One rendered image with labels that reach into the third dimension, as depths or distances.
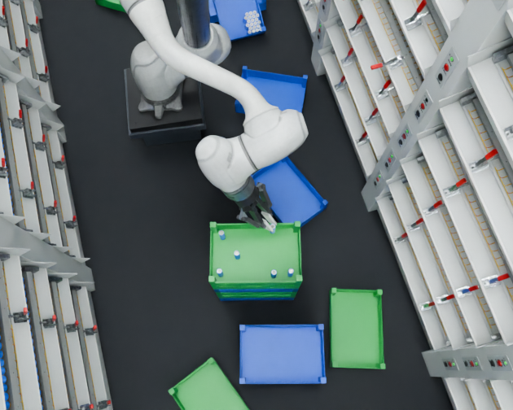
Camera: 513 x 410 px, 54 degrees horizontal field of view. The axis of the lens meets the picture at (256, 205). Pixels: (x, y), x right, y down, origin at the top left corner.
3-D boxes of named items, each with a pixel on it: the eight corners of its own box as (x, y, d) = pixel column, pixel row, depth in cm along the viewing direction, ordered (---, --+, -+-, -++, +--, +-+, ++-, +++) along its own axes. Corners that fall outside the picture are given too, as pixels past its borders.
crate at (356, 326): (381, 368, 199) (385, 368, 191) (329, 367, 199) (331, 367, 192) (378, 292, 208) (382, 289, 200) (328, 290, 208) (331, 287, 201)
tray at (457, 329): (453, 348, 171) (452, 351, 158) (388, 186, 189) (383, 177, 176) (515, 330, 165) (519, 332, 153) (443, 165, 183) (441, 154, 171)
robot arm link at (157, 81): (133, 78, 208) (116, 43, 188) (174, 60, 210) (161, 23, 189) (148, 108, 202) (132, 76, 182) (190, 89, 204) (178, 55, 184)
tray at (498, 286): (504, 342, 135) (508, 346, 122) (418, 143, 153) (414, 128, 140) (585, 320, 129) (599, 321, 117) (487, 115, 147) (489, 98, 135)
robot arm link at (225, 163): (220, 202, 135) (264, 179, 133) (192, 171, 123) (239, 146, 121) (211, 172, 141) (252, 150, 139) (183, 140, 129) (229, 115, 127)
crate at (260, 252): (211, 285, 169) (208, 281, 162) (212, 228, 176) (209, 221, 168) (300, 285, 169) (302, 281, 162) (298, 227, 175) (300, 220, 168)
